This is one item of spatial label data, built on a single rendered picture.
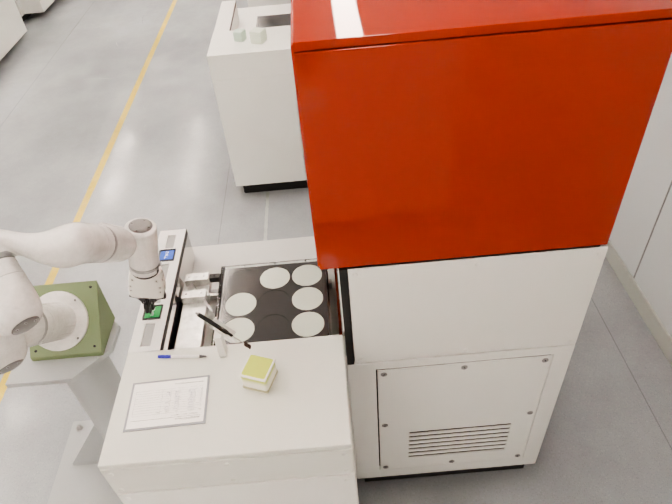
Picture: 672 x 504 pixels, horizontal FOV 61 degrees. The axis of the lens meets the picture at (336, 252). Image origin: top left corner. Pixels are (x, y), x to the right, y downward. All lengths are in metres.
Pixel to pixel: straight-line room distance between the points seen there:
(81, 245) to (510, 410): 1.48
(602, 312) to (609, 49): 2.05
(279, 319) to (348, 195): 0.62
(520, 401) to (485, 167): 0.99
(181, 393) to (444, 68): 1.05
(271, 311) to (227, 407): 0.40
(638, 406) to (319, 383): 1.68
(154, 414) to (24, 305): 0.50
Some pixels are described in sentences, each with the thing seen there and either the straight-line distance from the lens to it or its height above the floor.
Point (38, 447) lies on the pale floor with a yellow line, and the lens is 2.97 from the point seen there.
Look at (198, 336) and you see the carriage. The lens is 1.85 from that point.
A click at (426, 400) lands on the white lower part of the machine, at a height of 0.59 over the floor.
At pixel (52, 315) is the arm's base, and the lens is 1.88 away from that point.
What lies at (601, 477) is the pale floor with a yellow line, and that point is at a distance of 2.64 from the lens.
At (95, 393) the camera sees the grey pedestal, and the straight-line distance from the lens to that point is 2.19.
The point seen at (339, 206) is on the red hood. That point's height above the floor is 1.42.
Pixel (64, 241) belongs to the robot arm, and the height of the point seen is 1.52.
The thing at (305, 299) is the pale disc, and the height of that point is 0.90.
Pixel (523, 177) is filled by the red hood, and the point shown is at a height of 1.46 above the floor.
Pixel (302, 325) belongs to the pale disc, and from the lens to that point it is 1.77.
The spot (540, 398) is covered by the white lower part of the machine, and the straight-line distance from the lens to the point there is 2.10.
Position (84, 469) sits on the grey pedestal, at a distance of 2.79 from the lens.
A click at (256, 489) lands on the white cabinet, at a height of 0.78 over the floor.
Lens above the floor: 2.24
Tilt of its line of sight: 42 degrees down
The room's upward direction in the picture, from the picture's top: 5 degrees counter-clockwise
